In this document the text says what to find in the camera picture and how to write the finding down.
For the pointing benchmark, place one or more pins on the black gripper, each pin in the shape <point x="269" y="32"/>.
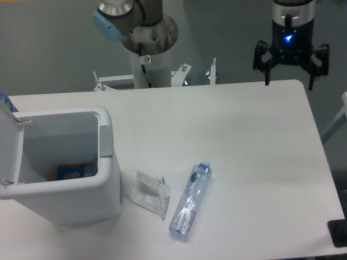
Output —
<point x="291" y="40"/>

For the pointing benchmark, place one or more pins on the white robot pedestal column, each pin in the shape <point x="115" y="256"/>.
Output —
<point x="152" y="46"/>

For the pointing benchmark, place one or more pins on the clear plastic water bottle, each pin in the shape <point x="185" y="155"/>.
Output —
<point x="190" y="200"/>

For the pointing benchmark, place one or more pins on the white plastic wrapper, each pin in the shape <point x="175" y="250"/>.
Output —
<point x="150" y="193"/>

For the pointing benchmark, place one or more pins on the black device at table edge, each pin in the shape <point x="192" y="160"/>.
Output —
<point x="337" y="229"/>

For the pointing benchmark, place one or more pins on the blue orange snack packet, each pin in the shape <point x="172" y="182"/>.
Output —
<point x="76" y="171"/>

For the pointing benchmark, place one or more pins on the white trash can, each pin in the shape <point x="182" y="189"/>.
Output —
<point x="34" y="144"/>

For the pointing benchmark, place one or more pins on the blue patterned object left edge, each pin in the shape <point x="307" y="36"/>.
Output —
<point x="6" y="100"/>

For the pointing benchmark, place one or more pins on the white frame at right edge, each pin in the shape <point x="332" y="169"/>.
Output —
<point x="335" y="123"/>

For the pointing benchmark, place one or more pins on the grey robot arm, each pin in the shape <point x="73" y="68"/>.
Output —
<point x="115" y="19"/>

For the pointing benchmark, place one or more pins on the white bracket with bolts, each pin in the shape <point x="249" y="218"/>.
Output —
<point x="145" y="78"/>

